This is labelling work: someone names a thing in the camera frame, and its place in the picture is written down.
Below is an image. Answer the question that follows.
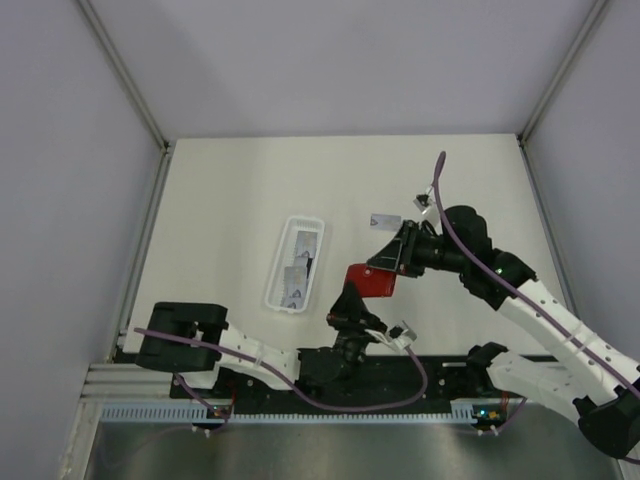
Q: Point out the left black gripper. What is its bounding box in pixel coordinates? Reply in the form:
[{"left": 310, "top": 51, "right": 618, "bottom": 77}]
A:
[{"left": 326, "top": 282, "right": 387, "bottom": 397}]

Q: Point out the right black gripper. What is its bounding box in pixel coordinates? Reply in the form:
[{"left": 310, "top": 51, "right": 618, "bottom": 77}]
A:
[{"left": 366, "top": 220, "right": 467, "bottom": 278}]

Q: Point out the red leather card holder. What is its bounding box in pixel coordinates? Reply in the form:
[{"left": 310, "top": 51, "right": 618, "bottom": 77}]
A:
[{"left": 345, "top": 263, "right": 397, "bottom": 298}]

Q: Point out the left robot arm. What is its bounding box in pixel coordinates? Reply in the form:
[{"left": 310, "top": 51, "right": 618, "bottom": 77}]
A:
[{"left": 135, "top": 281, "right": 388, "bottom": 397}]

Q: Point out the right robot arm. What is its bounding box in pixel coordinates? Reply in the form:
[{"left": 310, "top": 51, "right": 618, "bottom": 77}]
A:
[{"left": 367, "top": 206, "right": 639, "bottom": 461}]

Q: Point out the silver card on table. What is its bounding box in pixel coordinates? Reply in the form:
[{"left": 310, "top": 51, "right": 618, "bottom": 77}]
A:
[{"left": 370, "top": 214, "right": 403, "bottom": 231}]

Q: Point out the middle card in basket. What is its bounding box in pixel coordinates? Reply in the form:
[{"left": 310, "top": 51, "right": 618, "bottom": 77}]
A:
[{"left": 292, "top": 256, "right": 313, "bottom": 276}]

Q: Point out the white plastic basket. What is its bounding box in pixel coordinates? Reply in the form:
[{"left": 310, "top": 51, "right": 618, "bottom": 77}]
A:
[{"left": 264, "top": 215, "right": 325, "bottom": 314}]

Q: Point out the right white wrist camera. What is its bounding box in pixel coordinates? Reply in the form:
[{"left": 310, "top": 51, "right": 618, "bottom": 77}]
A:
[{"left": 413, "top": 186, "right": 439, "bottom": 223}]

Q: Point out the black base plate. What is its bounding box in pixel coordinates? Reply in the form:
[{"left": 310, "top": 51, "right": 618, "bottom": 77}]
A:
[{"left": 187, "top": 355, "right": 506, "bottom": 414}]

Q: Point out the white slotted cable duct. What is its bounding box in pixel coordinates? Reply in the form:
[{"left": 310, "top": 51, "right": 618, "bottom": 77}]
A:
[{"left": 99, "top": 399, "right": 500, "bottom": 426}]

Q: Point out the aluminium frame rail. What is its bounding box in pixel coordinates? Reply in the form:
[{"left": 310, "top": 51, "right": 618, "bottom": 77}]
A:
[{"left": 80, "top": 364, "right": 173, "bottom": 401}]

